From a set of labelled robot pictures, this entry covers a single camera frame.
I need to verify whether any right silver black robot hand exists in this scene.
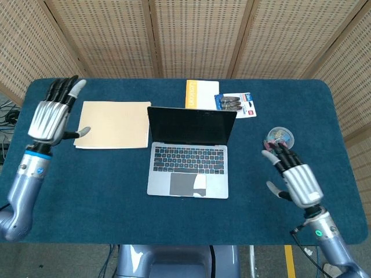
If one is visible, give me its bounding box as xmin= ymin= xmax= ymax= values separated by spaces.
xmin=261 ymin=141 xmax=324 ymax=209

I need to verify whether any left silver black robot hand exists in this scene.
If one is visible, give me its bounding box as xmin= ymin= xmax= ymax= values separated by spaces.
xmin=27 ymin=75 xmax=92 ymax=147

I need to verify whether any silver grey laptop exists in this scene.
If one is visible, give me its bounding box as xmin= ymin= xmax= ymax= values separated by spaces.
xmin=146 ymin=106 xmax=238 ymax=200

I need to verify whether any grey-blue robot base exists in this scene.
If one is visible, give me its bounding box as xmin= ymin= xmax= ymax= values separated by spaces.
xmin=115 ymin=244 xmax=241 ymax=278

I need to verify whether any clear jar of colourful clips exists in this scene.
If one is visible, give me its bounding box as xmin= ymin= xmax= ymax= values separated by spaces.
xmin=263 ymin=126 xmax=295 ymax=153

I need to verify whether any beige manila folder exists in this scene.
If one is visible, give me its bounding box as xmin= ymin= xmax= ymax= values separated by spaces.
xmin=72 ymin=100 xmax=152 ymax=150

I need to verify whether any dark blue table mat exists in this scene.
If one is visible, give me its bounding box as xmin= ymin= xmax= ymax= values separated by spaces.
xmin=0 ymin=78 xmax=365 ymax=246

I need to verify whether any yellow floor tape strip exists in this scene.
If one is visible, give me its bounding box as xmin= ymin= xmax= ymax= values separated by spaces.
xmin=283 ymin=245 xmax=297 ymax=278

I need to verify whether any white table leg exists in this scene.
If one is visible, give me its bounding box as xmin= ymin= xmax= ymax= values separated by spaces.
xmin=248 ymin=245 xmax=257 ymax=278

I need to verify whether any blue blister pack of clips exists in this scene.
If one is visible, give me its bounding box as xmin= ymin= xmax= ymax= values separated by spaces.
xmin=214 ymin=92 xmax=258 ymax=119

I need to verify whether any orange and white booklet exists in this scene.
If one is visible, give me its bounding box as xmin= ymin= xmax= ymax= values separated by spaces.
xmin=185 ymin=79 xmax=220 ymax=111

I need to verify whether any black floor cables bundle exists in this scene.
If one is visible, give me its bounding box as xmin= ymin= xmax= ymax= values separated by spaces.
xmin=0 ymin=98 xmax=21 ymax=163

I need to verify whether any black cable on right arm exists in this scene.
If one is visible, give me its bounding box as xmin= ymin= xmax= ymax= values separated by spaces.
xmin=290 ymin=215 xmax=334 ymax=278

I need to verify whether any blue floor cable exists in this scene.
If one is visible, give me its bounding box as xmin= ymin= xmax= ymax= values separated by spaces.
xmin=100 ymin=244 xmax=115 ymax=278

